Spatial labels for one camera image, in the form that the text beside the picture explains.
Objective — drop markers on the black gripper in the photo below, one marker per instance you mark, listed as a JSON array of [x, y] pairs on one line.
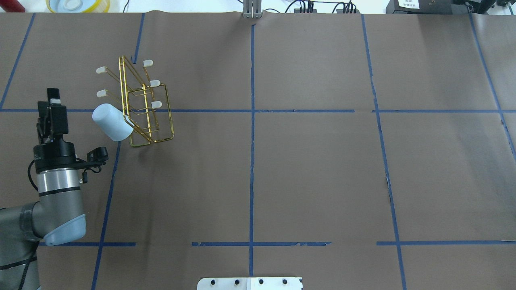
[[54, 152]]

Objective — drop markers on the light blue plastic cup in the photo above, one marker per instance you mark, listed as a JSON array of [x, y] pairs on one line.
[[112, 122]]

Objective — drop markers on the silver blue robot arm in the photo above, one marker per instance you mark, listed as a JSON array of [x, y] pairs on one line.
[[58, 216]]

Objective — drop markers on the yellow rimmed blue bowl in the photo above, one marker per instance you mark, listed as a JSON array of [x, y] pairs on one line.
[[78, 6]]

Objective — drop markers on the red cylindrical bottle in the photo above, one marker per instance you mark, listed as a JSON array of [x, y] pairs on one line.
[[12, 6]]

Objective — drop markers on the black desktop computer box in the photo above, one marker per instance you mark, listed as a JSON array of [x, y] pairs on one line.
[[431, 7]]

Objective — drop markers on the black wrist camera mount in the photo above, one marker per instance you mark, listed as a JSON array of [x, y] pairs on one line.
[[95, 159]]

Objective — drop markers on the gold wire cup holder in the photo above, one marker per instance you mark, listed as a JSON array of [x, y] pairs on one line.
[[143, 102]]

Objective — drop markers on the aluminium frame post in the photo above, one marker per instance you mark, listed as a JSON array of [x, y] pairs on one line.
[[252, 9]]

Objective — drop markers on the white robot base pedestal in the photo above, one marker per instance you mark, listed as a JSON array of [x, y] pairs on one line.
[[251, 283]]

